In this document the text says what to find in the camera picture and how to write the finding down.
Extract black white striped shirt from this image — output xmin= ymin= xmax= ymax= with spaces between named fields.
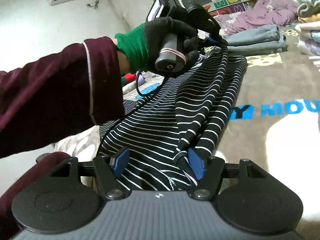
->
xmin=98 ymin=49 xmax=247 ymax=191

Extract left forearm maroon sleeve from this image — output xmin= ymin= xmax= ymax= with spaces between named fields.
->
xmin=1 ymin=37 xmax=124 ymax=157

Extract right stack folded clothes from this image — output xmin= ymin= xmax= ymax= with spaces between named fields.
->
xmin=293 ymin=0 xmax=319 ymax=56

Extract left hand black green glove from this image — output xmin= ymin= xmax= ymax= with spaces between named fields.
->
xmin=114 ymin=17 xmax=199 ymax=74

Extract lilac floral folded garment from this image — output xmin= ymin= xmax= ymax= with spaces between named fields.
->
xmin=123 ymin=76 xmax=145 ymax=95

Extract red green folded sweater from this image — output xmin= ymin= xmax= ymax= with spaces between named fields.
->
xmin=121 ymin=73 xmax=136 ymax=87

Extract Mickey Mouse brown blanket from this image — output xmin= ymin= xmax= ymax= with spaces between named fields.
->
xmin=55 ymin=24 xmax=320 ymax=240

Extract grey folded garment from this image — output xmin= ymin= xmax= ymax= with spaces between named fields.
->
xmin=224 ymin=24 xmax=287 ymax=56

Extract purple floral duvet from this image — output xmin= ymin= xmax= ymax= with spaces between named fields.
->
xmin=215 ymin=0 xmax=298 ymax=37

